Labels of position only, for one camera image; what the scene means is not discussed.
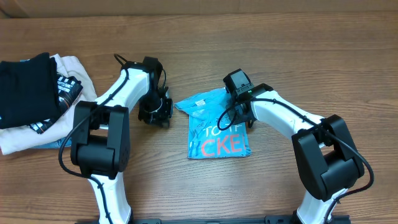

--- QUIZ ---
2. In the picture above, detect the beige folded garment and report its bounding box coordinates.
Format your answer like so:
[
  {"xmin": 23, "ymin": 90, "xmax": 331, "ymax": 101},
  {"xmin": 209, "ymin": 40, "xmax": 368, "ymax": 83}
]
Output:
[{"xmin": 0, "ymin": 54, "xmax": 98, "ymax": 156}]

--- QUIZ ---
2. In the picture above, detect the blue denim garment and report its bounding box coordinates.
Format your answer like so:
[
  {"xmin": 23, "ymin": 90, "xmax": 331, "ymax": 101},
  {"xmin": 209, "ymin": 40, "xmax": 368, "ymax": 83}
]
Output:
[{"xmin": 33, "ymin": 138, "xmax": 65, "ymax": 149}]

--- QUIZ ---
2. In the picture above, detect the black folded garment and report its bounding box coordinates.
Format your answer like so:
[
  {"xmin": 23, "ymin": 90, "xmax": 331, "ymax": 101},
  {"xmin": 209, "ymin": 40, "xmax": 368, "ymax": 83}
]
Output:
[{"xmin": 1, "ymin": 52, "xmax": 61, "ymax": 129}]

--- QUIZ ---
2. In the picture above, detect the black white patterned garment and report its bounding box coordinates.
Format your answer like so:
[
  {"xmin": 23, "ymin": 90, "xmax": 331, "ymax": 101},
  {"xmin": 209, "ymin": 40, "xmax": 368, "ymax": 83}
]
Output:
[{"xmin": 29, "ymin": 72, "xmax": 83, "ymax": 134}]

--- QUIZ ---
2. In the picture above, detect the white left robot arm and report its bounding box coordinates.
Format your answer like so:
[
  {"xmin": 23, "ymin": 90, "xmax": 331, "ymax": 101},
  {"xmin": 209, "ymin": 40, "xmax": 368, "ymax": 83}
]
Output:
[{"xmin": 70, "ymin": 57, "xmax": 173, "ymax": 223}]

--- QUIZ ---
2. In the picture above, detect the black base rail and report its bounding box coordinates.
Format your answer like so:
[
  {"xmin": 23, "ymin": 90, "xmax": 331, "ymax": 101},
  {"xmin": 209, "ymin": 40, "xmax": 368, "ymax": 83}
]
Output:
[{"xmin": 76, "ymin": 214, "xmax": 351, "ymax": 224}]

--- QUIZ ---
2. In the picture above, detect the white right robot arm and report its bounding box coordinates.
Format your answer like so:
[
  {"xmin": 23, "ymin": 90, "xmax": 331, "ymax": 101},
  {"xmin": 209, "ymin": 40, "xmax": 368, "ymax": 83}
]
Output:
[{"xmin": 225, "ymin": 83, "xmax": 368, "ymax": 223}]

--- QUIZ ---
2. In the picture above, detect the light blue t-shirt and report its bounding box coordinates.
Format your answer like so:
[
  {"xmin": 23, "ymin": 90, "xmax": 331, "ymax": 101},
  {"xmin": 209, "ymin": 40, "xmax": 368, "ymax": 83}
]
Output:
[{"xmin": 175, "ymin": 88, "xmax": 251, "ymax": 159}]

